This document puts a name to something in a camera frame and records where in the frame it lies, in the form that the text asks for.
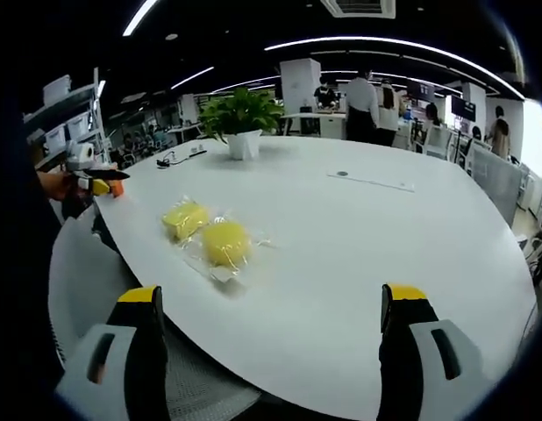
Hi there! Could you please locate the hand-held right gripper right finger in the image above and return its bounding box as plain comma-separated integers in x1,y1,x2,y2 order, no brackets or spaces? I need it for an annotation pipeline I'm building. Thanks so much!
375,282,489,421

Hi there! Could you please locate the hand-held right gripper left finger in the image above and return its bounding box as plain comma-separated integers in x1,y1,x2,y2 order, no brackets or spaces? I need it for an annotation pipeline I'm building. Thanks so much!
55,284,169,421

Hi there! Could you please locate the yellow round silicone block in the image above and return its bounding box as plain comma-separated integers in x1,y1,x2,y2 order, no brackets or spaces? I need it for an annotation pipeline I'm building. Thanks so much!
202,221,253,269

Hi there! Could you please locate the person's left hand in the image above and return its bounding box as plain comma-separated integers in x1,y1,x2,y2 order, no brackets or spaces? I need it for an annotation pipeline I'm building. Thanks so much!
36,169,77,203

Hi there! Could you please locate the translucent storage box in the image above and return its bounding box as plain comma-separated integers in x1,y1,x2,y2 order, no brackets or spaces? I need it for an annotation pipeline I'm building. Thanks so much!
44,125,69,151
42,74,74,104
67,114,99,142

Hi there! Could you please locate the metal storage shelf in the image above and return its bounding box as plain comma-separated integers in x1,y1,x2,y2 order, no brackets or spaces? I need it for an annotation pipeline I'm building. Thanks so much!
23,67,111,171

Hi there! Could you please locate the clear plastic bag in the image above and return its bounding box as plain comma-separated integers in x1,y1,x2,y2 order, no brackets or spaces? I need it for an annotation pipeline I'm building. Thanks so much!
159,192,238,247

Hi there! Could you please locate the green potted plant white pot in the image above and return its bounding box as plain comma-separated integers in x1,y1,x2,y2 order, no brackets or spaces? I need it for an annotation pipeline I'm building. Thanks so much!
197,86,286,161

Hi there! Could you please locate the yellow bun in wrapper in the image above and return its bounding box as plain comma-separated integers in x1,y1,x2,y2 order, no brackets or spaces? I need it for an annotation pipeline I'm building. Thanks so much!
185,213,282,287

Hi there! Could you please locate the grey desk partition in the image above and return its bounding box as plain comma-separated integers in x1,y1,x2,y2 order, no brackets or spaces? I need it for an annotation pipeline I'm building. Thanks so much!
469,146,524,225

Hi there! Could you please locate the white office desk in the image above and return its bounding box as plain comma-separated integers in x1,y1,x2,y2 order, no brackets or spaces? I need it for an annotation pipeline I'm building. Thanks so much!
279,111,347,139

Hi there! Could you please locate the ceiling air vent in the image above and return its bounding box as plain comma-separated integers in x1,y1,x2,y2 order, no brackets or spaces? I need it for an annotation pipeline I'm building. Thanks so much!
319,0,397,20

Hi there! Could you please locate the black cable with plug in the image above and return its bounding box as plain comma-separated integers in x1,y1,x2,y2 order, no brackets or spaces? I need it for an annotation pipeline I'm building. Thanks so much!
155,148,209,168

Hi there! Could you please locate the dark wall monitor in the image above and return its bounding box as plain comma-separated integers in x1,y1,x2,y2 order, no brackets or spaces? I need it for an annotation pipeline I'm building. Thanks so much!
450,95,479,123

